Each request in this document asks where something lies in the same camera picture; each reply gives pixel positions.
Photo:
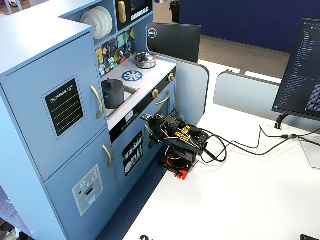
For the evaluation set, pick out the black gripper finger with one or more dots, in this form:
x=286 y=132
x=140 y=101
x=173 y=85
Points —
x=153 y=128
x=153 y=141

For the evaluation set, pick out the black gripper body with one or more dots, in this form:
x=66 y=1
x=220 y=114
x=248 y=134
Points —
x=153 y=137

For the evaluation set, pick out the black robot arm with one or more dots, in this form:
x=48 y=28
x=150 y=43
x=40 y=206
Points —
x=186 y=146

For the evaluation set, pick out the red robot base clamp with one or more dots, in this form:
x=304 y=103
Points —
x=181 y=172

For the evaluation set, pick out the silver pot lid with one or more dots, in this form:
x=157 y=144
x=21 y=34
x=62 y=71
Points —
x=143 y=56

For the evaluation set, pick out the toy oven door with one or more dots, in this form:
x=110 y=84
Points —
x=171 y=96

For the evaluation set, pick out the toy dishwasher door with print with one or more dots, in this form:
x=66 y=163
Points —
x=120 y=140

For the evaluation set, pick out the gold stove knob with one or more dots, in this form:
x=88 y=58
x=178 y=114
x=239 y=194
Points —
x=171 y=77
x=155 y=93

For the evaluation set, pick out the rounded light blue desk divider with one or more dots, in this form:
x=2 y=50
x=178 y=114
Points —
x=191 y=90

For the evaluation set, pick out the dark gray pot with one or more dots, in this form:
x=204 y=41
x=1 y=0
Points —
x=113 y=98

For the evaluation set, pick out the shiny silver pot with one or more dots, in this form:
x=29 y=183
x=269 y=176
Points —
x=146 y=63

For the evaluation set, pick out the white toy spatula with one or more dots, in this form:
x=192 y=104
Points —
x=111 y=62

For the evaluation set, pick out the metal toy strainer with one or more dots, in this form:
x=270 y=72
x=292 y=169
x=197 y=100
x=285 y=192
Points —
x=101 y=68

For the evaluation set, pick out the metal toy ladle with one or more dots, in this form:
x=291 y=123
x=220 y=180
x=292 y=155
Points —
x=120 y=53

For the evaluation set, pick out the black Dell monitor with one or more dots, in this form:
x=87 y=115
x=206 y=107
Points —
x=175 y=42

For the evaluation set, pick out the low light blue desk divider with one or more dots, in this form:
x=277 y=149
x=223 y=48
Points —
x=245 y=95

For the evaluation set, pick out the metal toy spoon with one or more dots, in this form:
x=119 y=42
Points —
x=128 y=47

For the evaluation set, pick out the toy freezer door with dispenser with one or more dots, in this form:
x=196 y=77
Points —
x=62 y=172

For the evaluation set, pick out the black trash bin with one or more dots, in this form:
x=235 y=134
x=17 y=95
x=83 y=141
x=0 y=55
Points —
x=175 y=11

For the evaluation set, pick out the white toy plate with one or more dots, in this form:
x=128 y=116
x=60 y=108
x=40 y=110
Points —
x=90 y=23
x=111 y=20
x=106 y=21

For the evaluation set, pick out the black toy microwave door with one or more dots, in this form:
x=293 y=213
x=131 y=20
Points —
x=137 y=5

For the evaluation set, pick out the toy fridge door with chalkboard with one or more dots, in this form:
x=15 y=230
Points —
x=27 y=112

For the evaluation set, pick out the dark blue partition panel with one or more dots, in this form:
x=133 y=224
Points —
x=250 y=20

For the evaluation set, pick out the monitor showing dark code editor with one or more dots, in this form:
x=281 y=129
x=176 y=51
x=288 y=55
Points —
x=300 y=75

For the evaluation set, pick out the clear glass stand plate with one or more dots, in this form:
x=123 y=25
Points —
x=311 y=155

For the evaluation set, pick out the blue toy play kitchen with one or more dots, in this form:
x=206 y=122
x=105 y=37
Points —
x=22 y=45

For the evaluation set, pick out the small wrist camera board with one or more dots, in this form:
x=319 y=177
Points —
x=146 y=117

